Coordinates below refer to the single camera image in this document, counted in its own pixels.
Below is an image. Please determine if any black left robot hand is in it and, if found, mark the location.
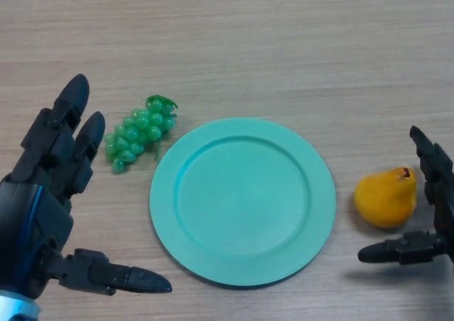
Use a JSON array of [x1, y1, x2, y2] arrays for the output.
[[0, 74, 173, 300]]

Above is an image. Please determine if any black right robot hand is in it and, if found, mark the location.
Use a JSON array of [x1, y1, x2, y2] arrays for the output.
[[357, 125, 454, 266]]

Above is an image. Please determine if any yellow pear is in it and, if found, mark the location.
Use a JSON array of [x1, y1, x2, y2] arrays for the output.
[[353, 166, 418, 229]]

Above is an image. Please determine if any green plate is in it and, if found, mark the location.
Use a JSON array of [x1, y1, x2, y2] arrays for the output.
[[149, 118, 337, 288]]

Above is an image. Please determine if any green grape bunch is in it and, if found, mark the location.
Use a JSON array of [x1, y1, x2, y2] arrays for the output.
[[104, 94, 179, 175]]

